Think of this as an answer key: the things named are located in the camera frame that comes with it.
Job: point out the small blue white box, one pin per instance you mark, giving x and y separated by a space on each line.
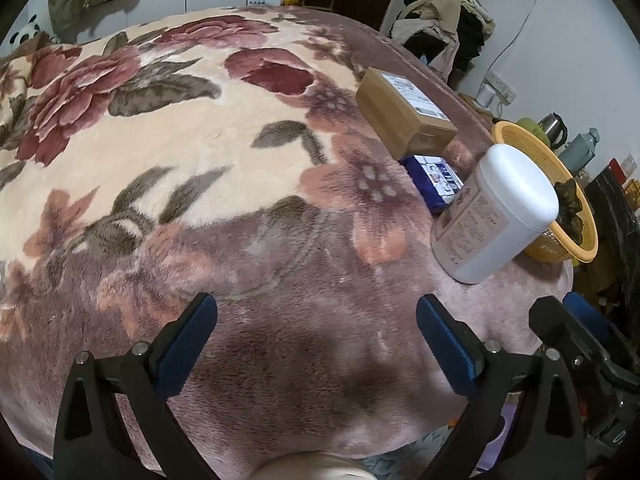
430 180

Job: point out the grey blue thermos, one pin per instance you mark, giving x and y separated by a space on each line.
580 152

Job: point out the orange plastic basket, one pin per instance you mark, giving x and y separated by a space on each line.
560 251

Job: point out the labelled cardboard box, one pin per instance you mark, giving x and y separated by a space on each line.
395 115

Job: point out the white cup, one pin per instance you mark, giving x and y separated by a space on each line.
485 94

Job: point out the pile of clothes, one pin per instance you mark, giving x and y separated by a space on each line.
440 25

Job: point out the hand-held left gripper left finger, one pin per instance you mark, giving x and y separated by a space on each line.
187 345

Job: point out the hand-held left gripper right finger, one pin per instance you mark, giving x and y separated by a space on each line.
447 345

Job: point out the dark brown cloth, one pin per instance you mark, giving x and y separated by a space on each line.
570 202

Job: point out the white plastic canister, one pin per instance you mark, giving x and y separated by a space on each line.
500 220

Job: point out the panda plush toy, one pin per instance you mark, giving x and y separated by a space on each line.
25 32

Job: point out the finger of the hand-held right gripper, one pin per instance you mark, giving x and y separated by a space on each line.
552 320
587 312

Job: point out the steel electric kettle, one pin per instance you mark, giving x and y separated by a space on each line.
552 130

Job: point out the teal floral bedsheet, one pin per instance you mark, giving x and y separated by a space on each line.
415 447

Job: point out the white power strip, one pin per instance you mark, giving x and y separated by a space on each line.
500 86

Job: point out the red box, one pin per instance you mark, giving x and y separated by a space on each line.
622 170

